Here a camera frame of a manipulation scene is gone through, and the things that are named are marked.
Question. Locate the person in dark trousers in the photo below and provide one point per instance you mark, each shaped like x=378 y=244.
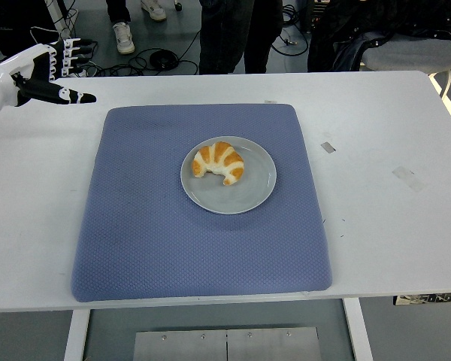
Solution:
x=225 y=34

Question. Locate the white stand frame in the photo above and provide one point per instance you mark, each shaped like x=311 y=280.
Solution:
x=58 y=15

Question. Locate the black white printed sticker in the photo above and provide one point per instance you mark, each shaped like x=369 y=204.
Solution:
x=428 y=299

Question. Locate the orange white croissant bread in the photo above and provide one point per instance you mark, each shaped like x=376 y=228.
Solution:
x=220 y=158

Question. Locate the person with white shoes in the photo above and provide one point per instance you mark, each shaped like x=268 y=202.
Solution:
x=123 y=37

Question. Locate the dark equipment rack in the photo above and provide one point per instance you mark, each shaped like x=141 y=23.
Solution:
x=312 y=15

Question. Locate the grey tape piece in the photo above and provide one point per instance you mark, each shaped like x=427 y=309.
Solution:
x=328 y=147

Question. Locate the white table leg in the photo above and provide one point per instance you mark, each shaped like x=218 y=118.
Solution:
x=358 y=331
x=76 y=334

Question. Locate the grey padded chair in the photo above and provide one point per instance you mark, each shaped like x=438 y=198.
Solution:
x=409 y=52

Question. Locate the large clear tape patch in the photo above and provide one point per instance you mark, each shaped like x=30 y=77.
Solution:
x=407 y=178

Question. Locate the black equipment box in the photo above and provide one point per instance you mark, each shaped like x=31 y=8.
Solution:
x=11 y=22

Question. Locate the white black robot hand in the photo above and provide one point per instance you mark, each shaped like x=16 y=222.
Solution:
x=30 y=64

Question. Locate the grey round plate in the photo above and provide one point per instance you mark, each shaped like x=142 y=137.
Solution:
x=229 y=195

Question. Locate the blue quilted mat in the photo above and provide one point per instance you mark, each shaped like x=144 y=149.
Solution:
x=143 y=233

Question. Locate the dark jacket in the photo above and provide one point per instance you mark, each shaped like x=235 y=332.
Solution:
x=330 y=34

